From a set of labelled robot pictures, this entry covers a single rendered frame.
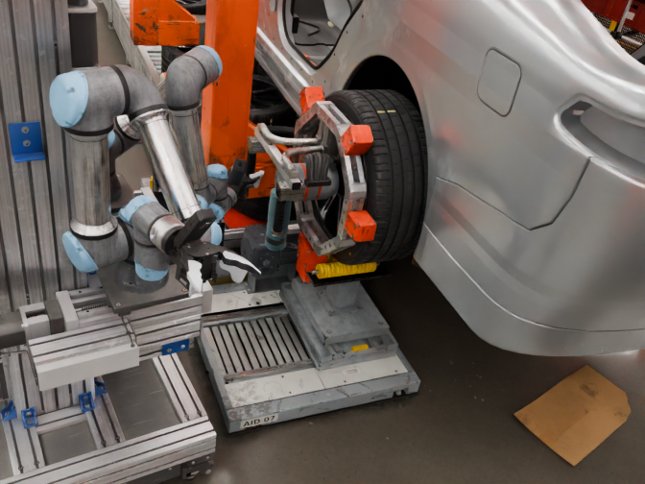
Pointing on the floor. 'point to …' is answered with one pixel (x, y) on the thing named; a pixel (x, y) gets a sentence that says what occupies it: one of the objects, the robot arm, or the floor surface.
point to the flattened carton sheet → (577, 414)
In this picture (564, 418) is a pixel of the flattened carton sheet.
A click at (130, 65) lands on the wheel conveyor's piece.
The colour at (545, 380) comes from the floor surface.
